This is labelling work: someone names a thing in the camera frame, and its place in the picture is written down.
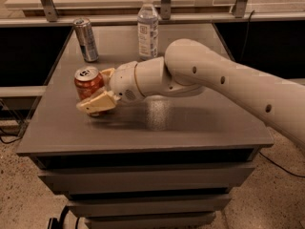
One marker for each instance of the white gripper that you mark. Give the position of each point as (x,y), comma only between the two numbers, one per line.
(124,80)

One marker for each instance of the red coke can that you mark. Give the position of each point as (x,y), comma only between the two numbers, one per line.
(87,81)

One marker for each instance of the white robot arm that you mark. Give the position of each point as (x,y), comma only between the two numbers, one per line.
(186,68)

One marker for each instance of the silver energy drink can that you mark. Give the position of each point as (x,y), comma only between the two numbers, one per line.
(84,33)

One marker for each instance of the clear plastic water bottle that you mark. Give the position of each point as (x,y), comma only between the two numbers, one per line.
(147,30)

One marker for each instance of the grey drawer cabinet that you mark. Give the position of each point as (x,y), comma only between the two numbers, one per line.
(164,162)

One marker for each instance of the metal railing frame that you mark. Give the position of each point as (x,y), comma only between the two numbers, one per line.
(26,13)

